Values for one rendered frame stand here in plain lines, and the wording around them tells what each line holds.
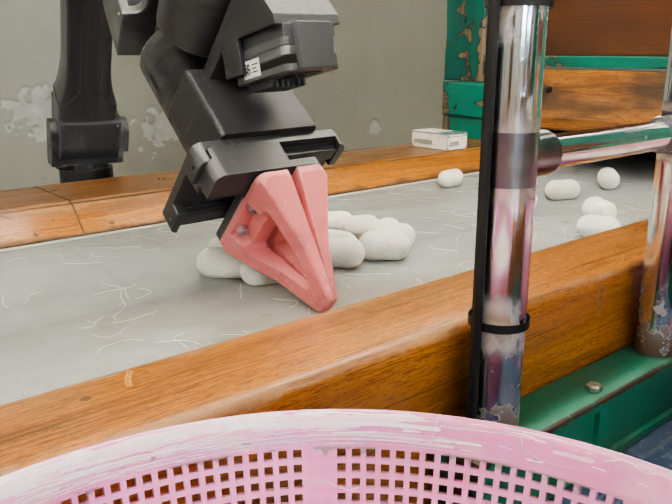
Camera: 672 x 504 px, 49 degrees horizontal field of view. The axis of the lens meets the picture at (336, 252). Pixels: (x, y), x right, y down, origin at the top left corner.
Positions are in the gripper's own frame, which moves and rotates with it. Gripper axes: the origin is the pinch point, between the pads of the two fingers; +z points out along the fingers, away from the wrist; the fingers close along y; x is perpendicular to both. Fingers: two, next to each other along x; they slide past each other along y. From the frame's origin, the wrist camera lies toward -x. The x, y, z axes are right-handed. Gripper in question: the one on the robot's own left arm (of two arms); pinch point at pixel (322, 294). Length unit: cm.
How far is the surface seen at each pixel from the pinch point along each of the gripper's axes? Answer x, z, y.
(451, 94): 21, -33, 55
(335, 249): 3.2, -4.3, 5.5
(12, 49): 138, -171, 52
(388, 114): 87, -88, 125
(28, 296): 9.5, -9.2, -11.9
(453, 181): 13.7, -14.5, 34.0
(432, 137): 18, -24, 42
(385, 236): 2.5, -4.0, 9.4
